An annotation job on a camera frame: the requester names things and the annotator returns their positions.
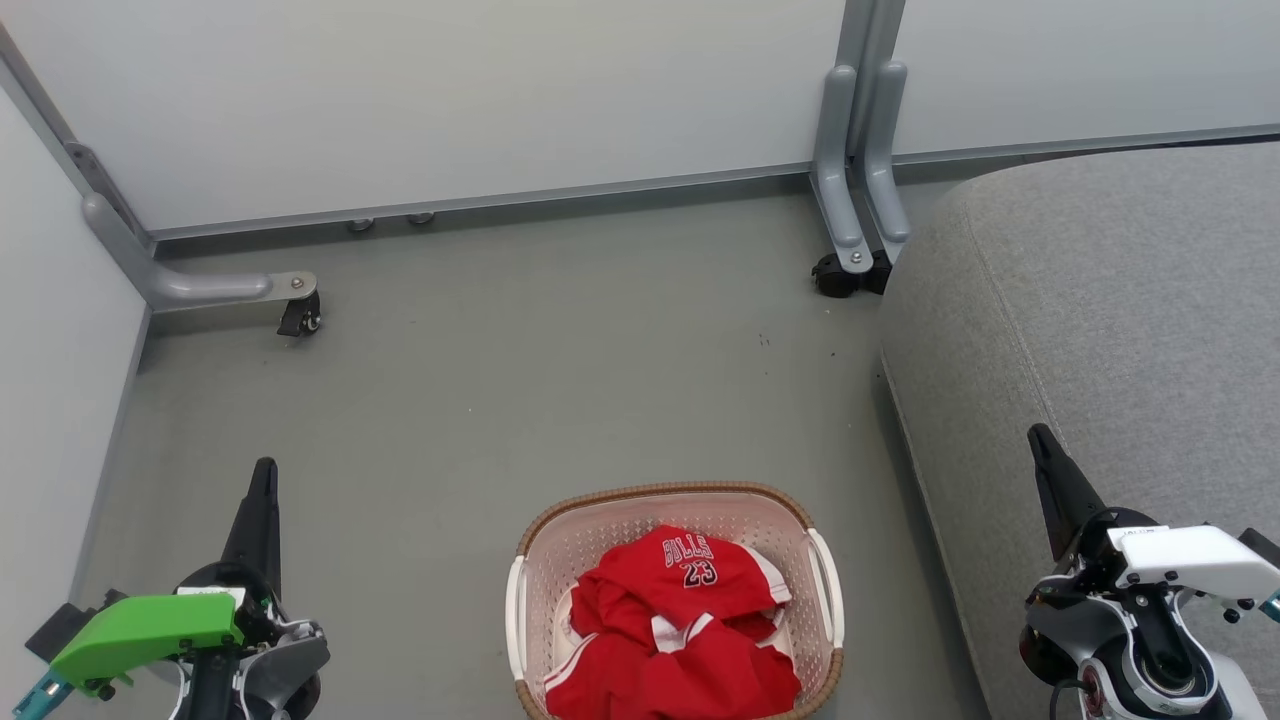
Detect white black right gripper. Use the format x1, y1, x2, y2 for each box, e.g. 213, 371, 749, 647
1027, 424, 1280, 601

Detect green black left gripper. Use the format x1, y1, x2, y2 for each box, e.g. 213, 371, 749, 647
50, 458, 284, 699

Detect red Bulls 23 jersey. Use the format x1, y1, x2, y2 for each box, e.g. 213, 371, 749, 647
575, 525, 793, 651

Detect red shorts with white trim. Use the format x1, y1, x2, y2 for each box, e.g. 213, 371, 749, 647
543, 612, 803, 720

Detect grey fabric sofa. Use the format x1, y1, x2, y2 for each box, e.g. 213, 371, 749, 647
878, 142, 1280, 720

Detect long grey partition leg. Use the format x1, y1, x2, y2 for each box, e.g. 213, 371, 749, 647
65, 140, 319, 311

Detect white perforated laundry basket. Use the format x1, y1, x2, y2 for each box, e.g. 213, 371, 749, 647
505, 482, 846, 720

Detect curved grey partition leg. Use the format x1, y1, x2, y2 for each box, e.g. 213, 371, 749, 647
812, 65, 873, 276
865, 60, 911, 246

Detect teal left cable plug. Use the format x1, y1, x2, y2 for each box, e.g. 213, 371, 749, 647
12, 672, 73, 720

